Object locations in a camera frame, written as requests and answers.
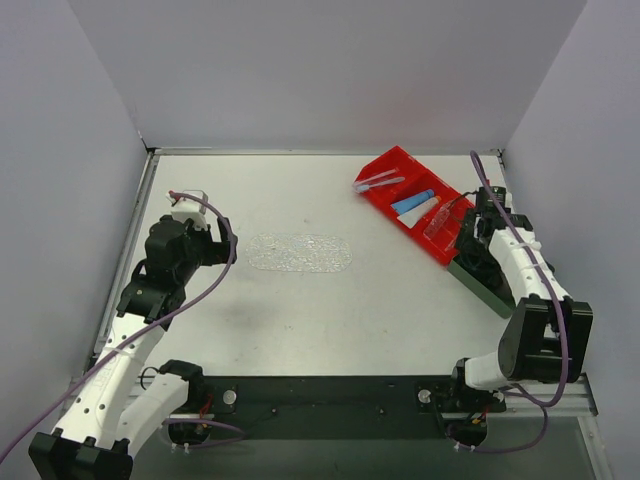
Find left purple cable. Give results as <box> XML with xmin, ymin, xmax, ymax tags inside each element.
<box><xmin>0</xmin><ymin>197</ymin><xmax>238</xmax><ymax>464</ymax></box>

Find red divided bin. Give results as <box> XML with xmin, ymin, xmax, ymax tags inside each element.
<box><xmin>352</xmin><ymin>146</ymin><xmax>473</xmax><ymax>266</ymax></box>

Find clear plastic packet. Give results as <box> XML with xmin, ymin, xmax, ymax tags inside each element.
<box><xmin>423</xmin><ymin>204</ymin><xmax>451</xmax><ymax>239</ymax></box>

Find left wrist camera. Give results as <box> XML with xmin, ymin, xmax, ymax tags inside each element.
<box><xmin>167</xmin><ymin>191</ymin><xmax>208</xmax><ymax>231</ymax></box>

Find white orange-capped toothpaste tube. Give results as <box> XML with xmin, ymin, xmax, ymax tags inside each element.
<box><xmin>397</xmin><ymin>196</ymin><xmax>441</xmax><ymax>229</ymax></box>

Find clear textured plastic tray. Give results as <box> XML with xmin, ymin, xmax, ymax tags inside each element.
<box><xmin>245</xmin><ymin>233</ymin><xmax>352</xmax><ymax>273</ymax></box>

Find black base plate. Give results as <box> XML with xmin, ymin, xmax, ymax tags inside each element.
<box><xmin>177</xmin><ymin>375</ymin><xmax>506</xmax><ymax>440</ymax></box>

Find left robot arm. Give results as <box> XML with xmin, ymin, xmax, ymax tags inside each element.
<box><xmin>28</xmin><ymin>213</ymin><xmax>237</xmax><ymax>479</ymax></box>

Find blue toothpaste tube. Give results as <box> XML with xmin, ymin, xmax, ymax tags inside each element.
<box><xmin>391</xmin><ymin>189</ymin><xmax>434</xmax><ymax>215</ymax></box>

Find green bin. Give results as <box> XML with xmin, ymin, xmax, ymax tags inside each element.
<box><xmin>447</xmin><ymin>253</ymin><xmax>515</xmax><ymax>319</ymax></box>

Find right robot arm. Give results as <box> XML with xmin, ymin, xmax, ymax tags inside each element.
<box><xmin>449</xmin><ymin>187</ymin><xmax>593</xmax><ymax>408</ymax></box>

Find aluminium rail frame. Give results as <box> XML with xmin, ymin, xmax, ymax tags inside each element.
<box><xmin>64</xmin><ymin>372</ymin><xmax>600</xmax><ymax>419</ymax></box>

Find toothbrush in clear wrapper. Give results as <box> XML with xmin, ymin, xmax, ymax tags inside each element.
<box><xmin>352</xmin><ymin>169</ymin><xmax>405</xmax><ymax>193</ymax></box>

